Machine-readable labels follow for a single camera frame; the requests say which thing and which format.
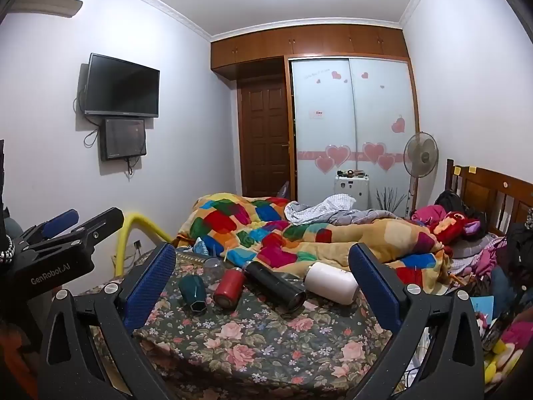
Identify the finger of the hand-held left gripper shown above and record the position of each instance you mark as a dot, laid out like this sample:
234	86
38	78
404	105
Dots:
60	221
102	226

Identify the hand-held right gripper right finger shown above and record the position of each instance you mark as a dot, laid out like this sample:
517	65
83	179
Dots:
374	289

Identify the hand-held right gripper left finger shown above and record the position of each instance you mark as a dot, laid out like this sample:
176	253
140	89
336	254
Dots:
149	285

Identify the dark green hexagonal cup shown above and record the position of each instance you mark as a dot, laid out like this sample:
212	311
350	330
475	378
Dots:
192	293

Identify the white cup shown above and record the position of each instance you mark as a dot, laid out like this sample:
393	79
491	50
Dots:
331	282

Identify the clear glass cup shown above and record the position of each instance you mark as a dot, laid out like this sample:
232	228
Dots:
213	270

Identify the red cup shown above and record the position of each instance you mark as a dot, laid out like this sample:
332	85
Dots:
230	288

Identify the black thermos cup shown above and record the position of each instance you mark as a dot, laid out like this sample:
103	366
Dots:
272	285

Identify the yellow padded tube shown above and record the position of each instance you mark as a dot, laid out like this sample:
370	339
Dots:
145	225

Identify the dark dried plant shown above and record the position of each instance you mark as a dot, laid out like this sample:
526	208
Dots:
391	202

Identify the pink clothing pile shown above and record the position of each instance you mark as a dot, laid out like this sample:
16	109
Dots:
429	216

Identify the grey white checked cloth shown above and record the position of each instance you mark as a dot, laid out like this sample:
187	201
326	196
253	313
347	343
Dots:
329	208

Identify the red plush toy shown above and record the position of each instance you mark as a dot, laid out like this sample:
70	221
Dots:
452	227

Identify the white floor appliance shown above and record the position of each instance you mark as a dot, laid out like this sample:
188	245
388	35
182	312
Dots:
352	189

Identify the blue book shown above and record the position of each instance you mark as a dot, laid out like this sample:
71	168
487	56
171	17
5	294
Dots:
484	308

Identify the black bag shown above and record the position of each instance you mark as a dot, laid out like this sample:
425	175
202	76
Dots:
449	201

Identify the colourful patchwork quilt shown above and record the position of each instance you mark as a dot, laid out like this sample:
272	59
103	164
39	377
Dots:
266	233

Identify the floral bed sheet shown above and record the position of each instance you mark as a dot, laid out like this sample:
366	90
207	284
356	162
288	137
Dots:
258	341

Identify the standing electric fan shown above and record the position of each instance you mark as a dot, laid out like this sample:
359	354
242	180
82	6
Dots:
421	156

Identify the yellow plush toy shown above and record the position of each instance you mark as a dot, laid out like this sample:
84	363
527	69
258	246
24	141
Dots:
501	358

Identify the black jacket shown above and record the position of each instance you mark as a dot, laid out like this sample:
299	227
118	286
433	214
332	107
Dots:
520	254

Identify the wooden bed headboard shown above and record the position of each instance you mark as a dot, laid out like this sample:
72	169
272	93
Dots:
491	193

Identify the wardrobe with heart stickers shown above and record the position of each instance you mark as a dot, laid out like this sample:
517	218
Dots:
354	112

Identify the brown wooden door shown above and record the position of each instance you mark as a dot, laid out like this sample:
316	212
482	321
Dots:
264	137

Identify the wooden overhead cabinet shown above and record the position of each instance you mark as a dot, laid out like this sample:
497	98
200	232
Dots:
308	46

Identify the small wall-mounted monitor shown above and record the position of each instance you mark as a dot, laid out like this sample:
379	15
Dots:
123	138

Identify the wall-mounted black television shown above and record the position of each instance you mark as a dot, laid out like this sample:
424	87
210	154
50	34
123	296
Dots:
123	85

